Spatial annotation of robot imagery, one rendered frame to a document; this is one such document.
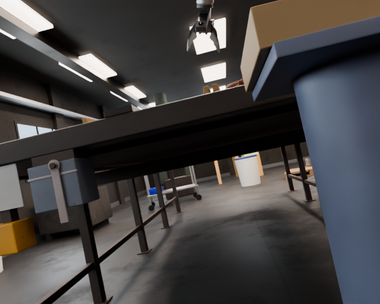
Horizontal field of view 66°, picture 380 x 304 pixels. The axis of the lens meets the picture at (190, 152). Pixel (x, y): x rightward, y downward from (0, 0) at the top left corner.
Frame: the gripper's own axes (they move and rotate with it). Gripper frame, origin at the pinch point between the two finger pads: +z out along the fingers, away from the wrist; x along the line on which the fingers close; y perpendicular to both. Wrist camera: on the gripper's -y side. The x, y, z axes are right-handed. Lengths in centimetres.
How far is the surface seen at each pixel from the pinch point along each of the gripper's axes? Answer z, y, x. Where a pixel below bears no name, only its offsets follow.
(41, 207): 23, -91, 22
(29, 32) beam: 25, 198, 271
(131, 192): 149, 71, 83
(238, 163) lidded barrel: 314, 427, 5
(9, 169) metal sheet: 17, -85, 34
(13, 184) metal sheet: 20, -87, 33
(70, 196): 20, -88, 14
